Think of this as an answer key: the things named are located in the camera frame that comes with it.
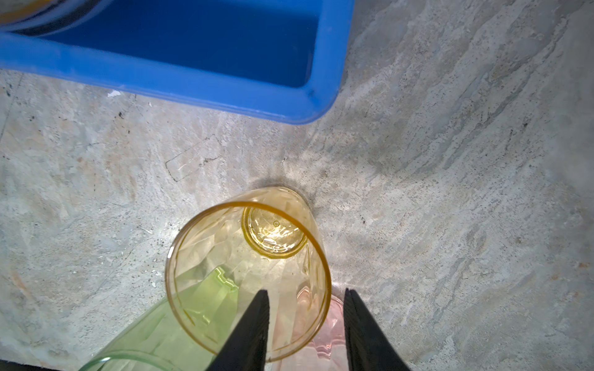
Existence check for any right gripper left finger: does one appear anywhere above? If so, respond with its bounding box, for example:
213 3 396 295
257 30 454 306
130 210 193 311
207 290 270 371

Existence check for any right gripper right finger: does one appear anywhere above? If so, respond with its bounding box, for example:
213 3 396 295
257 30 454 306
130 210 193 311
343 288 410 371

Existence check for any pink transparent cup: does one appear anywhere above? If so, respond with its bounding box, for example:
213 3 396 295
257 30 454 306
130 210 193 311
270 295 349 371

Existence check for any green transparent cup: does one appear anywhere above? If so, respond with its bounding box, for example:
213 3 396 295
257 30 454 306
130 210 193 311
81 267 239 370

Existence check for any yellow transparent cup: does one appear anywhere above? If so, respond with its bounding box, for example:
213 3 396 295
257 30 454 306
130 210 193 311
165 186 332 362

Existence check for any blue plastic bin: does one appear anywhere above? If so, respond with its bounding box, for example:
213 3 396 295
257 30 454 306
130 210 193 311
1 1 354 125

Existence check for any yellow rim dotted plate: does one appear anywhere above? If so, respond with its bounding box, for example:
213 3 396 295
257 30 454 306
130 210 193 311
1 0 113 36

